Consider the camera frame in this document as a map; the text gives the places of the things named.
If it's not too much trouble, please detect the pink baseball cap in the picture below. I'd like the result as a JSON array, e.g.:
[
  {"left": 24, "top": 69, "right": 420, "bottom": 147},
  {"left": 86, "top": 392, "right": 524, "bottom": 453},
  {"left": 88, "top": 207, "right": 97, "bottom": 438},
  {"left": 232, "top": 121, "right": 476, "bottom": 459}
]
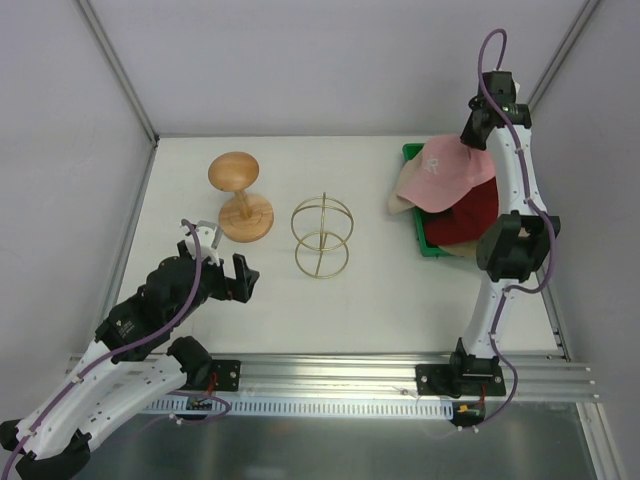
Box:
[{"left": 419, "top": 134, "right": 495, "bottom": 213}]

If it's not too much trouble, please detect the red baseball cap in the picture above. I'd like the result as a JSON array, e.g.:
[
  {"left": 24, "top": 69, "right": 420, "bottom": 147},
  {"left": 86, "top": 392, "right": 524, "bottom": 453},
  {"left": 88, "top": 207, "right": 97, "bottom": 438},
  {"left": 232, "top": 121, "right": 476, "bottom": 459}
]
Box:
[{"left": 423, "top": 179, "right": 499, "bottom": 239}]

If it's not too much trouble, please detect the khaki sport baseball cap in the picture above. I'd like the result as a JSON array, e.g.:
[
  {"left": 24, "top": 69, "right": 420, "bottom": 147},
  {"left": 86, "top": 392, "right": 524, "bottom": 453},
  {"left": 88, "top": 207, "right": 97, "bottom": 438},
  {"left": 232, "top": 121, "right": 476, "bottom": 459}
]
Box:
[{"left": 425, "top": 228, "right": 529, "bottom": 259}]

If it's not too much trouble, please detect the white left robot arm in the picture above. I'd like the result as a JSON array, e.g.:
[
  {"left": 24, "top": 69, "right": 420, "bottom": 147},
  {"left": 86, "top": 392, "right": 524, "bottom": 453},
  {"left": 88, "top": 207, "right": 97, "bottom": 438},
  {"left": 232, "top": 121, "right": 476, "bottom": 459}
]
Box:
[{"left": 1, "top": 241, "right": 259, "bottom": 479}]

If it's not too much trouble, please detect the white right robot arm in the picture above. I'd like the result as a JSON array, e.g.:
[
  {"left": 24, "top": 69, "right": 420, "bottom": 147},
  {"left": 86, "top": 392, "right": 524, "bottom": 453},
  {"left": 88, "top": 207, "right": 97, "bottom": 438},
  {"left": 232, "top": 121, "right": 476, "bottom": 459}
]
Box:
[{"left": 446, "top": 70, "right": 561, "bottom": 398}]

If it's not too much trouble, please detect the wooden hat stand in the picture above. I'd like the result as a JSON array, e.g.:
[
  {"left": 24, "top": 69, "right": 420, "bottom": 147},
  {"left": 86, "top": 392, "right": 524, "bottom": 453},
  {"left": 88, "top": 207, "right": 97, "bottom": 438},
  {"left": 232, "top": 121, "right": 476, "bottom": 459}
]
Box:
[{"left": 208, "top": 152, "right": 274, "bottom": 243}]

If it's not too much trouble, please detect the green plastic tray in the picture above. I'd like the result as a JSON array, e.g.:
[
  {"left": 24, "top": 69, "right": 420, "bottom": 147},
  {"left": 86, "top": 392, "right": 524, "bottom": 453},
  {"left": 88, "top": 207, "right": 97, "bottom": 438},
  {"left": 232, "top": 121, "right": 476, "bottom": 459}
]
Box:
[{"left": 388, "top": 135, "right": 475, "bottom": 256}]

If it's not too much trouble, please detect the cream beige baseball cap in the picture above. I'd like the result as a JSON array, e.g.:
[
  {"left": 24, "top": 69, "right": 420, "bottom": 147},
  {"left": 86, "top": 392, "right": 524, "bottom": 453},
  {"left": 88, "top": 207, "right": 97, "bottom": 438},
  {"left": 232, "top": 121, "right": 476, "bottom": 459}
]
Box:
[{"left": 387, "top": 153, "right": 430, "bottom": 215}]

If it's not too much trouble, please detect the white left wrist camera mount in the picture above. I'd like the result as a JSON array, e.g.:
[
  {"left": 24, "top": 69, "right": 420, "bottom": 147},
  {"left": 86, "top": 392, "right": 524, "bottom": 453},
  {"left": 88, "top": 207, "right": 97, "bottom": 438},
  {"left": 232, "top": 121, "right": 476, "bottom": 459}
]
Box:
[{"left": 182, "top": 220, "right": 223, "bottom": 265}]

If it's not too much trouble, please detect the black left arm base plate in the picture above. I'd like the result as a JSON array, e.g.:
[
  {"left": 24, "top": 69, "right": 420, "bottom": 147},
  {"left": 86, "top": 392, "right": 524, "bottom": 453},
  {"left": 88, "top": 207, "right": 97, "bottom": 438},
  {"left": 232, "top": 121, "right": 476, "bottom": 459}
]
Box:
[{"left": 185, "top": 359, "right": 242, "bottom": 395}]

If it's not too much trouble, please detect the gold wire hat stand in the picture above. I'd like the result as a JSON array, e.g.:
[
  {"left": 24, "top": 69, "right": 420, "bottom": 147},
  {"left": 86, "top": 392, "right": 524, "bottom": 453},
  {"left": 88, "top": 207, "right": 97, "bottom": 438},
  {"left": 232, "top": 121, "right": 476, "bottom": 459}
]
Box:
[{"left": 289, "top": 192, "right": 355, "bottom": 280}]

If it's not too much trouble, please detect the white slotted cable duct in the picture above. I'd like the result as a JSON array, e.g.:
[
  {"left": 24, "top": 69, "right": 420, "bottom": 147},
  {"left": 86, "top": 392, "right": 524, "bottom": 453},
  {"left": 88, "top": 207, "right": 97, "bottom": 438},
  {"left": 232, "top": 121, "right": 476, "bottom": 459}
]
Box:
[{"left": 143, "top": 395, "right": 454, "bottom": 420}]

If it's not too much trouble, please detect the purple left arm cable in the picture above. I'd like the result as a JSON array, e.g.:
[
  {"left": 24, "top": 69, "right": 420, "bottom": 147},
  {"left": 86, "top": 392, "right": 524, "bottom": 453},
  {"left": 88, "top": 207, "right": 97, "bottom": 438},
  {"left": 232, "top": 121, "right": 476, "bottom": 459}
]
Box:
[{"left": 0, "top": 218, "right": 233, "bottom": 476}]

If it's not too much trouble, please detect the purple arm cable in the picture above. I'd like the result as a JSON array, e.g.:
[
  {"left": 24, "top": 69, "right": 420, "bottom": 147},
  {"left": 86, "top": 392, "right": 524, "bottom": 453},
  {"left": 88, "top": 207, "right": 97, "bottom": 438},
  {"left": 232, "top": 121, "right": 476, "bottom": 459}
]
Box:
[
  {"left": 452, "top": 29, "right": 561, "bottom": 435},
  {"left": 0, "top": 218, "right": 233, "bottom": 476}
]

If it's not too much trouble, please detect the right aluminium frame post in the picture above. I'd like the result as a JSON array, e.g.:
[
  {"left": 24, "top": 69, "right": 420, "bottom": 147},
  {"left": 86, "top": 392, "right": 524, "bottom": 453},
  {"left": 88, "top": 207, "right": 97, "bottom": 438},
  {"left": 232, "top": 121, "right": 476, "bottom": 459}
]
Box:
[{"left": 528, "top": 0, "right": 604, "bottom": 113}]

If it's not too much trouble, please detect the aluminium frame post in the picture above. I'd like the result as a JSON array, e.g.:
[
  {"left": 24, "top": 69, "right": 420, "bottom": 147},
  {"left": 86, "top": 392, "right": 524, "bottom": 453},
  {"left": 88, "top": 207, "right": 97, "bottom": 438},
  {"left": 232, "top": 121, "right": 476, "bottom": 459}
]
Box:
[
  {"left": 73, "top": 0, "right": 159, "bottom": 148},
  {"left": 528, "top": 0, "right": 604, "bottom": 113}
]

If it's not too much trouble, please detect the left aluminium frame post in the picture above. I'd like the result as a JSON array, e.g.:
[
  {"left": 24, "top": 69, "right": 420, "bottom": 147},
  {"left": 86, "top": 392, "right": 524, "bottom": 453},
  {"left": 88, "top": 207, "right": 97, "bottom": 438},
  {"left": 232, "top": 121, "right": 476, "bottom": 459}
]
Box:
[{"left": 73, "top": 0, "right": 159, "bottom": 148}]

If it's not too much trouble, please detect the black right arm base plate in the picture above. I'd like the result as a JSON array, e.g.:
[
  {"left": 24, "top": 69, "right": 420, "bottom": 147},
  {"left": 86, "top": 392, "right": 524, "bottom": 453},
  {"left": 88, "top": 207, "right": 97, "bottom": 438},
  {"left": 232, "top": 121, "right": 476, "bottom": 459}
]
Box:
[{"left": 415, "top": 364, "right": 506, "bottom": 399}]

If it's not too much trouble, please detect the aluminium mounting rail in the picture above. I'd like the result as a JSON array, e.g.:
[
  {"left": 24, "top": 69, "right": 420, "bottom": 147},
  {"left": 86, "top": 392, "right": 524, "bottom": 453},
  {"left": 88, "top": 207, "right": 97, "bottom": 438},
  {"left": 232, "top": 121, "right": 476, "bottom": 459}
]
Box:
[{"left": 67, "top": 352, "right": 600, "bottom": 403}]

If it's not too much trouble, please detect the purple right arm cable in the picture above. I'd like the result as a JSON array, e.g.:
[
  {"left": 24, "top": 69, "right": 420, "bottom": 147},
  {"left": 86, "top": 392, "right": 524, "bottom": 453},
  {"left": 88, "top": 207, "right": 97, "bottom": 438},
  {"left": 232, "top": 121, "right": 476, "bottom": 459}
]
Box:
[{"left": 452, "top": 29, "right": 561, "bottom": 435}]

